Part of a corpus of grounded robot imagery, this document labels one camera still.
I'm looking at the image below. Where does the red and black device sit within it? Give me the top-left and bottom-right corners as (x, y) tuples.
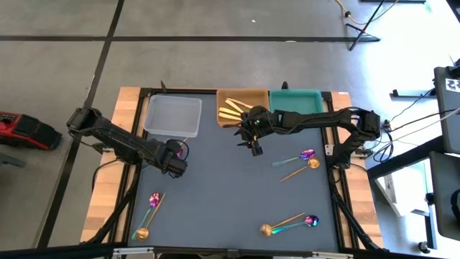
(0, 111), (63, 151)

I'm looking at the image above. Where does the teal translucent plastic bin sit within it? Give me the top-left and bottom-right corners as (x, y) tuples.
(269, 88), (326, 115)

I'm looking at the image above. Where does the black cable bundle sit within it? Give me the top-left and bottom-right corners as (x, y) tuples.
(372, 107), (460, 163)

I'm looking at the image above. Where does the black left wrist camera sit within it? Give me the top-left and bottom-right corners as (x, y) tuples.
(165, 158), (188, 179)

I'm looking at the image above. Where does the black desk with sticker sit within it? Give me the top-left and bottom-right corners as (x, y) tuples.
(433, 57), (460, 155)

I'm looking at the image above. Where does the black metal beam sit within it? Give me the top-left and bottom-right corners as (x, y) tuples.
(366, 135), (445, 181)

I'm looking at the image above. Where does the black aluminium table frame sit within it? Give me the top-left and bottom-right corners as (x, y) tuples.
(80, 86), (384, 259)

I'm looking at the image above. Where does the silver metal bracket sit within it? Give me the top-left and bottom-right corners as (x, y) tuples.
(113, 247), (155, 259)
(272, 250), (355, 259)

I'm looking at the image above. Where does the iridescent rainbow spoon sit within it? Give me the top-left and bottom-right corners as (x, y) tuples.
(131, 191), (162, 241)
(271, 148), (316, 168)
(270, 214), (320, 235)

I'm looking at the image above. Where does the white box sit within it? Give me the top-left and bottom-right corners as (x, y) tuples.
(374, 159), (432, 217)

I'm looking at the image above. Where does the dark grey desk panel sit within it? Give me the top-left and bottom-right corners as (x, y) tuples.
(429, 150), (460, 242)

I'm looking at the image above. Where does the pale wooden cutlery piece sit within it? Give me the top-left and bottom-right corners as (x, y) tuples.
(218, 106), (242, 117)
(224, 99), (245, 114)
(218, 112), (242, 122)
(225, 97), (254, 109)

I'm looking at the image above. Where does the yellow cable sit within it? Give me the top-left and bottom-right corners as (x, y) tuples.
(333, 0), (400, 27)

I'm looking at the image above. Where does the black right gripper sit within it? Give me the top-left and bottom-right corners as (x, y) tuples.
(233, 106), (275, 149)

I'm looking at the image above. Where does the orange translucent plastic bin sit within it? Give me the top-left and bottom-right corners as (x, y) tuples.
(216, 88), (270, 128)

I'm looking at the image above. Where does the gold metal spoon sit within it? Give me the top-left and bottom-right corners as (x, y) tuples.
(259, 212), (306, 238)
(279, 157), (321, 183)
(135, 193), (167, 242)

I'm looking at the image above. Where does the black floor stand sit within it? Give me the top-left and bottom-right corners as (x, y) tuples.
(344, 0), (381, 52)

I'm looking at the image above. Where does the grey flat stand base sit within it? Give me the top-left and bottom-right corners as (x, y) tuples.
(0, 151), (27, 168)

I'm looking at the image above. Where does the light wooden side board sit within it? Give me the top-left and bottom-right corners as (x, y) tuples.
(330, 91), (384, 249)
(80, 86), (143, 244)

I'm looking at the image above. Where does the clear plastic bin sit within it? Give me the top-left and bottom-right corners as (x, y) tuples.
(142, 94), (203, 139)

